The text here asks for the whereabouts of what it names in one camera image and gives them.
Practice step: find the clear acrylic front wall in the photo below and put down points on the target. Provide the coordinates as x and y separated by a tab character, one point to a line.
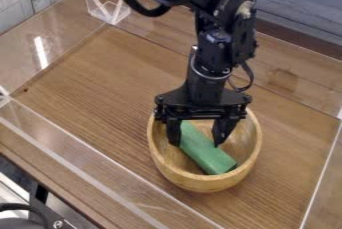
107	192

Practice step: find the black metal table frame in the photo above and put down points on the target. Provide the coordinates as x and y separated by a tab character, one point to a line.
52	220

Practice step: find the light wooden bowl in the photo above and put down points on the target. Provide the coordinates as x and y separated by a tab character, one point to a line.
196	166

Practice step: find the green rectangular block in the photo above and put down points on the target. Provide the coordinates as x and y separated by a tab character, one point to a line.
212	160

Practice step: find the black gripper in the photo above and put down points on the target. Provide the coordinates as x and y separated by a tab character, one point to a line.
201	99

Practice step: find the clear acrylic corner bracket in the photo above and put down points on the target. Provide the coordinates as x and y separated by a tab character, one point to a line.
109	12

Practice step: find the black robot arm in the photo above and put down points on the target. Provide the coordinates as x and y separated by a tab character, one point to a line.
226	44

